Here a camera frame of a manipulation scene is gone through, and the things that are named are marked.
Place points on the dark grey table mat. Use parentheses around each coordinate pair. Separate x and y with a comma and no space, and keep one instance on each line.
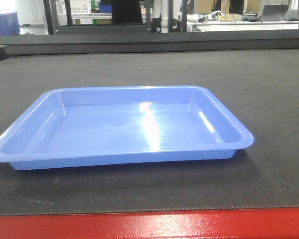
(260,87)

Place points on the blue storage crate background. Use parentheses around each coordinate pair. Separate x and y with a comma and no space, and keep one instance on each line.
(9,24)

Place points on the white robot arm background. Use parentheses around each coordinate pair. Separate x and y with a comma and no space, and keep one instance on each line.
(165,15)

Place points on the black metal frame cabinet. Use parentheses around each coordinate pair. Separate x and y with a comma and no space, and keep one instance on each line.
(126,17)

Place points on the blue plastic tray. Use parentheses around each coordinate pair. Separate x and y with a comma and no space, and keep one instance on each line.
(91,126)

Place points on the white background desk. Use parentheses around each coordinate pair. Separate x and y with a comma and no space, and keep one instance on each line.
(213,26)

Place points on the grey laptop on desk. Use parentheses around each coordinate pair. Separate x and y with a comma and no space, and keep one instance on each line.
(273,13)

